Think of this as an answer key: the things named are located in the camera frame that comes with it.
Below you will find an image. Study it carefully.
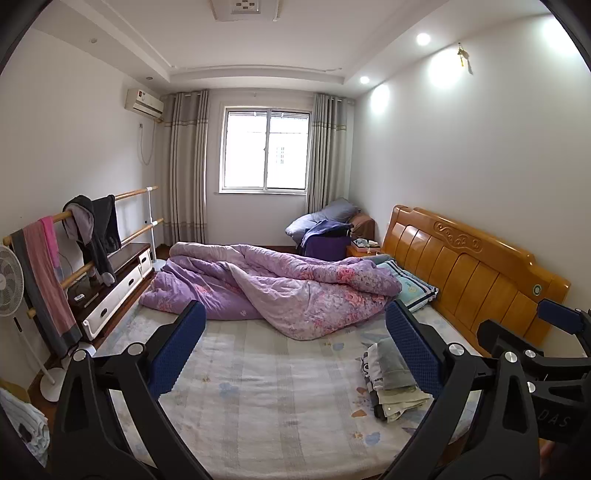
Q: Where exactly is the sliding window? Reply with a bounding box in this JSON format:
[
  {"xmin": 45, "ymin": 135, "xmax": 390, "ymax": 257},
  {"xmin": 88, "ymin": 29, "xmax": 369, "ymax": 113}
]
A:
[{"xmin": 221, "ymin": 106, "xmax": 310, "ymax": 195}]

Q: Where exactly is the wooden headboard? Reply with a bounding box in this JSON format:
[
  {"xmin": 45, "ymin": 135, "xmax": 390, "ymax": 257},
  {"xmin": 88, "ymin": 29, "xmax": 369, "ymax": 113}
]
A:
[{"xmin": 382, "ymin": 204, "xmax": 571, "ymax": 357}]

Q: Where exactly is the pink hanging cloth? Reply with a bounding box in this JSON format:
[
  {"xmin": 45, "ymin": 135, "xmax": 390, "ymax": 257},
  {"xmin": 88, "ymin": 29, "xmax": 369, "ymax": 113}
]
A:
[{"xmin": 38, "ymin": 216, "xmax": 62, "ymax": 269}]

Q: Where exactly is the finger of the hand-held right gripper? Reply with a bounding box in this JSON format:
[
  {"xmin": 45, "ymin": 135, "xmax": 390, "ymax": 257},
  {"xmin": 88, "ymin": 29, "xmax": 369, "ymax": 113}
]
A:
[
  {"xmin": 477, "ymin": 320, "xmax": 548, "ymax": 363},
  {"xmin": 537, "ymin": 298, "xmax": 591, "ymax": 340}
]

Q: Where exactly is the wooden nightstand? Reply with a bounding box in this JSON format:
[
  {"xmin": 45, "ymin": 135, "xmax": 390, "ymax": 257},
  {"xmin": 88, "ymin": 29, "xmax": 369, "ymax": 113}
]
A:
[{"xmin": 346, "ymin": 242, "xmax": 384, "ymax": 260}]

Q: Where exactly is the purple pink floral quilt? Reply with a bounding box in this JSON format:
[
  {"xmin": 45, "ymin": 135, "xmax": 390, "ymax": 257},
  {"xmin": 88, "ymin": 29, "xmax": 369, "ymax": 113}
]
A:
[{"xmin": 139, "ymin": 241, "xmax": 403, "ymax": 341}]

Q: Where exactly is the pale floral bed sheet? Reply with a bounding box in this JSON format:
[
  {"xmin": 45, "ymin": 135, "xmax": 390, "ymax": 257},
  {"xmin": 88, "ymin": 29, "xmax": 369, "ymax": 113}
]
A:
[{"xmin": 92, "ymin": 302, "xmax": 481, "ymax": 479}]

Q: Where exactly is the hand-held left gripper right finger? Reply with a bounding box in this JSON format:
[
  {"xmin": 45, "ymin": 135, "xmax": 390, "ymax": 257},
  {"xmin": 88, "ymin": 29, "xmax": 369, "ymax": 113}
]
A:
[{"xmin": 383, "ymin": 300, "xmax": 546, "ymax": 480}]

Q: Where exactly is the blue striped pillow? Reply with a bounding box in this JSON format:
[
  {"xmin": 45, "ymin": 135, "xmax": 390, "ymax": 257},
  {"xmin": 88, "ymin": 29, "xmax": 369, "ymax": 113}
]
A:
[{"xmin": 375, "ymin": 258, "xmax": 439, "ymax": 306}]

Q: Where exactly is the white dark-topped low cabinet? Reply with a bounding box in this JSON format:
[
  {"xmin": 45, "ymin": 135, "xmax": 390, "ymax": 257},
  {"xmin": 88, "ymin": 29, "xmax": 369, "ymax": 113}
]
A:
[{"xmin": 67, "ymin": 242, "xmax": 155, "ymax": 343}]

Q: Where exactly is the grey pink striped towel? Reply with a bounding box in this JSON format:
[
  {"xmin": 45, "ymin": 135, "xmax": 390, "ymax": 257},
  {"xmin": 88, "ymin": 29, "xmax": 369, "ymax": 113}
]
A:
[{"xmin": 9, "ymin": 224, "xmax": 82, "ymax": 359}]

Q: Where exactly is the dark blue cloth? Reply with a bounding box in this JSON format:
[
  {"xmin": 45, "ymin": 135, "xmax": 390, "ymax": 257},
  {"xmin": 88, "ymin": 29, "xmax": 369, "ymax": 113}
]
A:
[{"xmin": 300, "ymin": 220, "xmax": 354, "ymax": 259}]

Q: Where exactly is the blue grey bedding bundle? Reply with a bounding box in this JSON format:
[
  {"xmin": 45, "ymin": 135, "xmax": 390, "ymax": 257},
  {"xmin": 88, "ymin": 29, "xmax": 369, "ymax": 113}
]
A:
[{"xmin": 285, "ymin": 198, "xmax": 362, "ymax": 241}]

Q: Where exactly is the air conditioner cable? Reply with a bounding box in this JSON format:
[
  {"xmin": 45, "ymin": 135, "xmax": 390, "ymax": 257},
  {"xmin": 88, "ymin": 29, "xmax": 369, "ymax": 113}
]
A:
[{"xmin": 137, "ymin": 121, "xmax": 156, "ymax": 166}]

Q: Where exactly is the wooden bar clothes rack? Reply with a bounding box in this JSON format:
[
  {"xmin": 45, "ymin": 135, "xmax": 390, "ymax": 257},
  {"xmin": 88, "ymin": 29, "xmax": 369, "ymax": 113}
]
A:
[{"xmin": 2, "ymin": 186, "xmax": 171, "ymax": 358}]

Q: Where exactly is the dark hanging jacket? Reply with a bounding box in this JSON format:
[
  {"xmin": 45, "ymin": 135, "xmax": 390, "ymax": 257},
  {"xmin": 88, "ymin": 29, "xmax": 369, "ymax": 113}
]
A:
[{"xmin": 62, "ymin": 194, "xmax": 122, "ymax": 287}]

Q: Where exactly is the white wall air conditioner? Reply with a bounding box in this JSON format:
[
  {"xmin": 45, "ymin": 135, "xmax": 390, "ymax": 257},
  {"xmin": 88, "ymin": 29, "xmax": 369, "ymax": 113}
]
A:
[{"xmin": 124, "ymin": 88, "xmax": 165, "ymax": 122}]

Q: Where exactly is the square ceiling light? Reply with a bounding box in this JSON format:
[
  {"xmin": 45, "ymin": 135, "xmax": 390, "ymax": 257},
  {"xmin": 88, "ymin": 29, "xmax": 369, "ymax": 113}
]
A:
[{"xmin": 210, "ymin": 0, "xmax": 282, "ymax": 22}]

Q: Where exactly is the white standing fan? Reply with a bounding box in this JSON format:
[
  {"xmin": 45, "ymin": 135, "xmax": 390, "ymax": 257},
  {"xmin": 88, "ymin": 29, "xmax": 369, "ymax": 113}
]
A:
[{"xmin": 0, "ymin": 244, "xmax": 70, "ymax": 403}]

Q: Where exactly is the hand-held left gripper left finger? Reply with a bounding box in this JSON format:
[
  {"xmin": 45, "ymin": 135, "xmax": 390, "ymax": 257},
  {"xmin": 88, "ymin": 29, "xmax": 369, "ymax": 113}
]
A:
[{"xmin": 53, "ymin": 300, "xmax": 207, "ymax": 480}]

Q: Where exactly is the brown chair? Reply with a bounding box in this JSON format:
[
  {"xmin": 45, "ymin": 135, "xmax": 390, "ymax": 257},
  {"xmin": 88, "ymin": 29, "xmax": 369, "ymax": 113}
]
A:
[{"xmin": 349, "ymin": 212, "xmax": 378, "ymax": 244}]

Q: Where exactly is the grey striped curtain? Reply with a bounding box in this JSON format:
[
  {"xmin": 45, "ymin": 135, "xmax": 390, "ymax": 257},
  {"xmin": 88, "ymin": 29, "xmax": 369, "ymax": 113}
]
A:
[
  {"xmin": 159, "ymin": 90, "xmax": 209, "ymax": 245},
  {"xmin": 305, "ymin": 93, "xmax": 355, "ymax": 216}
]

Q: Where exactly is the white checked cloth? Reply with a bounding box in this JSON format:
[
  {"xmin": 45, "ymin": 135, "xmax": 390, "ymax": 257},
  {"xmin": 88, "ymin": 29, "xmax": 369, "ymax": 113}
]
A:
[{"xmin": 0, "ymin": 388, "xmax": 49, "ymax": 470}]

